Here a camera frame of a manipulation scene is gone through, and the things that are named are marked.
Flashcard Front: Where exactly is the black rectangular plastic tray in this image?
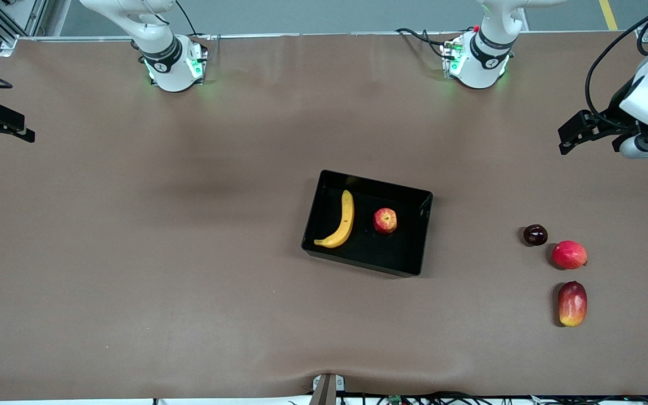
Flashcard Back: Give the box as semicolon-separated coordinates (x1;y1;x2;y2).
300;169;434;278

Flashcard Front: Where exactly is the red yellow striped apple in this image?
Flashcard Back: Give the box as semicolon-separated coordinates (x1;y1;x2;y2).
373;208;398;235

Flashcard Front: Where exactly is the yellow banana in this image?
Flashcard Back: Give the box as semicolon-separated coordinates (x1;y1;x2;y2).
313;190;355;249

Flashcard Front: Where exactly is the dark purple mangosteen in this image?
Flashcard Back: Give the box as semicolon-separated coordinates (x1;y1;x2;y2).
523;224;548;247

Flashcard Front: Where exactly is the round red peach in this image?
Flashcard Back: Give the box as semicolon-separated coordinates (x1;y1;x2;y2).
552;240;588;270

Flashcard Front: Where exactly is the table cover sheet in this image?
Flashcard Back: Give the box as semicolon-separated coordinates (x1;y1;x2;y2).
0;33;648;401

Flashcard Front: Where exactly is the red yellow mango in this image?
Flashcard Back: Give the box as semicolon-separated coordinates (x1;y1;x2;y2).
557;281;588;327

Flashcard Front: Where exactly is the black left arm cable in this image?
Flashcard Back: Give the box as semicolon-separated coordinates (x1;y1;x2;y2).
584;4;648;130

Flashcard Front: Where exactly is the aluminium frame with struts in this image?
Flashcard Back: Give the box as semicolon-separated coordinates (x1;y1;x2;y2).
0;0;49;57

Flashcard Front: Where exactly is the black left base cable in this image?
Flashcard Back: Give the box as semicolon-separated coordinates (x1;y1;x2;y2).
395;27;455;60

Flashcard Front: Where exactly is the black base cable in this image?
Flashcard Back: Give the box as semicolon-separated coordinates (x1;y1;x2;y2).
175;0;215;43
395;27;455;60

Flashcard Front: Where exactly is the black right base cable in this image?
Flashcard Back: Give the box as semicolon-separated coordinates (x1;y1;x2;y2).
175;0;215;43

